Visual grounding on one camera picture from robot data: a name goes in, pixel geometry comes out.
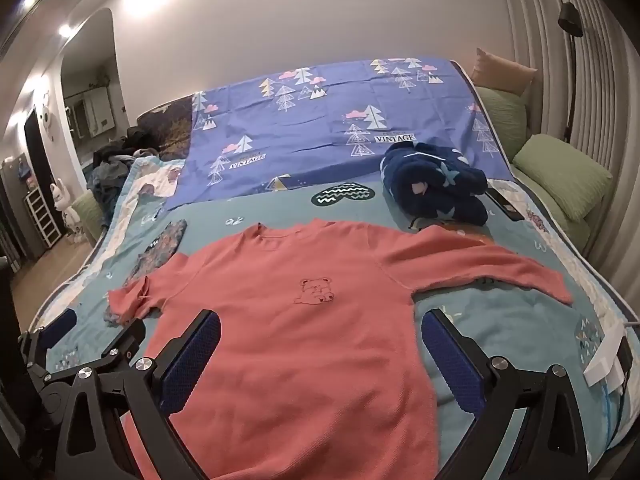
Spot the white shelf rack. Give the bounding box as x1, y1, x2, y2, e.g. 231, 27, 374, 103
24, 186, 62, 249

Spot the teal patterned quilt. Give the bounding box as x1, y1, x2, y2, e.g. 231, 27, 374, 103
32, 157, 639, 467

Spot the black remote control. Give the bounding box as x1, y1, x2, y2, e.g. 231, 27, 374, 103
486, 186, 524, 222

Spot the green pillow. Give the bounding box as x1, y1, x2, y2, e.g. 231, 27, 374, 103
475, 87, 529, 162
513, 133, 613, 221

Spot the pink knit sweater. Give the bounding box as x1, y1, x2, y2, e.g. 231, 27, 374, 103
108, 220, 572, 479

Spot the green cushion left side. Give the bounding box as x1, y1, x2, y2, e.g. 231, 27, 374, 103
72, 190, 104, 245

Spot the dark patterned pillow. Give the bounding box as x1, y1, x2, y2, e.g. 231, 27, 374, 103
137, 94, 192, 160

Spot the pile of dark clothes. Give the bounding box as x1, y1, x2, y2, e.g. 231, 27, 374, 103
87, 127, 160, 229

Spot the navy star fleece garment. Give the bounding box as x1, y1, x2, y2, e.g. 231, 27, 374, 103
380, 141, 488, 226

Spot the black floor lamp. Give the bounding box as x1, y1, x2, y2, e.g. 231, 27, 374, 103
558, 1, 584, 143

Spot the white bear figurine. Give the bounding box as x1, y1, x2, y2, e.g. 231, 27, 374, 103
50, 179, 84, 244

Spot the floral patterned folded garment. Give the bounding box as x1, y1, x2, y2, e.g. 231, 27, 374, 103
104, 219, 188, 326

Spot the purple tree print sheet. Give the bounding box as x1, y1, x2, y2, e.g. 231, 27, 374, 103
166, 58, 512, 210

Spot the green pillow far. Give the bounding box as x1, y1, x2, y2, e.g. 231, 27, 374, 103
475, 87, 529, 162

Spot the green pillow near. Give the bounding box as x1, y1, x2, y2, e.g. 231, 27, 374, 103
513, 133, 613, 221

